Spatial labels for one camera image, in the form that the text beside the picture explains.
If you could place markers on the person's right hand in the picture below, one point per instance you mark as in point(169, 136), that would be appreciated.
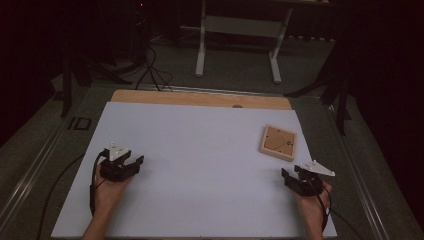
point(310, 208)

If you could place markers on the black rectangular floor bracket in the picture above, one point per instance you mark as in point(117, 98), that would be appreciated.
point(80, 123)

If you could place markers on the white metal table frame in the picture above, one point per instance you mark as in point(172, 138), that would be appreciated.
point(240, 26)

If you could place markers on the small wooden box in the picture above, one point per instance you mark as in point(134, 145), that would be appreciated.
point(278, 143)

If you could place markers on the metal floor strip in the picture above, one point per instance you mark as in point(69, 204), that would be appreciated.
point(216, 90)

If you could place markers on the metal floor rail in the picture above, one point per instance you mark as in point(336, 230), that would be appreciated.
point(30, 176)
point(360, 173)

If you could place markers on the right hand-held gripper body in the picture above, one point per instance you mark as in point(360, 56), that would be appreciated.
point(310, 183)

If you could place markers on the person's left hand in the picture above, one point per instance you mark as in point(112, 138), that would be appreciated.
point(110, 193)

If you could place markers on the round table grommet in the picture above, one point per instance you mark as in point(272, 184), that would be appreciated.
point(237, 106)

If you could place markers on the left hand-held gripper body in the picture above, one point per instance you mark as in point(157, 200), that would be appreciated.
point(117, 150)

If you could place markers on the white table sheet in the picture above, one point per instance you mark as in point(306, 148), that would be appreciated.
point(200, 186)

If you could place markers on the black stand with slanted legs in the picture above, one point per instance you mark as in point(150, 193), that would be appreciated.
point(68, 86)

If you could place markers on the black tripod stand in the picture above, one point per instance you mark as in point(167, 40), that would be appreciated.
point(341, 100)

